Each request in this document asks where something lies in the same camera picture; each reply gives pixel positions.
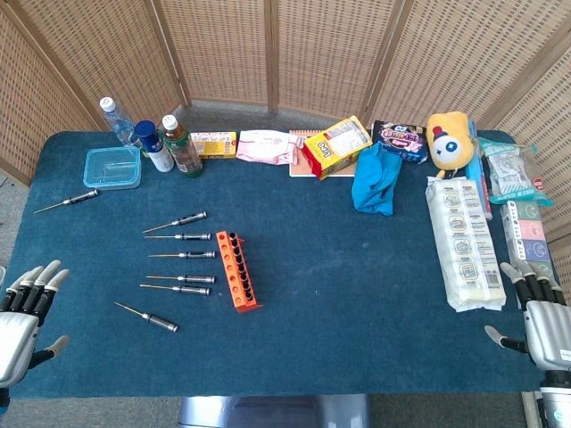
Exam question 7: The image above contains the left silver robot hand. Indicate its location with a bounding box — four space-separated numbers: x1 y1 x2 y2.
0 259 71 389

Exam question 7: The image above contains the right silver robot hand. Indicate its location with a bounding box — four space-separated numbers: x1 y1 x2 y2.
484 261 571 371

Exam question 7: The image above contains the precision screwdriver with metal handle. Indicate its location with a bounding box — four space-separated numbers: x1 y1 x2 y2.
147 251 217 260
142 210 209 235
114 301 179 334
145 275 217 285
144 232 212 242
33 188 100 215
139 284 211 297

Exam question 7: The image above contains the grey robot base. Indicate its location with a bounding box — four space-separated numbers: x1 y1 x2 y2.
177 393 372 428

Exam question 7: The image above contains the orange screwdriver rack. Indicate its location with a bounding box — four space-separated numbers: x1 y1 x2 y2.
215 230 264 315

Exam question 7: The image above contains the pastel multicolour tissue pack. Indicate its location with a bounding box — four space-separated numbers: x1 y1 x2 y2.
499 200 562 286

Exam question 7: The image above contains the long white plastic package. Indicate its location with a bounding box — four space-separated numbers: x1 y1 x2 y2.
425 176 508 312

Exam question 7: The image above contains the green and white snack bag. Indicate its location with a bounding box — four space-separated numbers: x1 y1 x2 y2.
477 136 556 208

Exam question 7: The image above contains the blue plastic food container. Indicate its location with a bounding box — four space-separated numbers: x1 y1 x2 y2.
82 145 143 191

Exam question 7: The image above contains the yellow plush toy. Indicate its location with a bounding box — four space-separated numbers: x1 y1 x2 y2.
426 111 475 179

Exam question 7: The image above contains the blue felt table cover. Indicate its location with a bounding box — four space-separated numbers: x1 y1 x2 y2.
0 128 571 399

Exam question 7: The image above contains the white bottle with blue cap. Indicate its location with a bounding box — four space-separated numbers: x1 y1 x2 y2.
134 119 176 174

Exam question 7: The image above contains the clear water bottle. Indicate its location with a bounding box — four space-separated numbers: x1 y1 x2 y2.
99 96 143 151

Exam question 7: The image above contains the blue cloth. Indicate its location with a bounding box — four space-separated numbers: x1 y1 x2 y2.
351 142 403 218

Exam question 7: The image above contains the green tea bottle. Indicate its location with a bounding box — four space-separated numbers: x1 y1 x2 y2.
161 114 204 179

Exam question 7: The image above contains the dark purple snack packet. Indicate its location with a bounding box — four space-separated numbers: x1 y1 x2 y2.
371 119 429 165

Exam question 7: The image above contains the yellow cardboard box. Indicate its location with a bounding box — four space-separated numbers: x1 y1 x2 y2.
190 130 238 160

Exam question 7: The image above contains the yellow Lupo snack pack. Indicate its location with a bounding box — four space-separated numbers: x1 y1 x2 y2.
302 115 374 181

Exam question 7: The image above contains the pink and white packet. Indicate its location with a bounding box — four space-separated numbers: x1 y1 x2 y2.
235 128 304 167

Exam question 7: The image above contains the wicker folding screen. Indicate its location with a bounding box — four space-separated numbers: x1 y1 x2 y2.
0 0 571 295

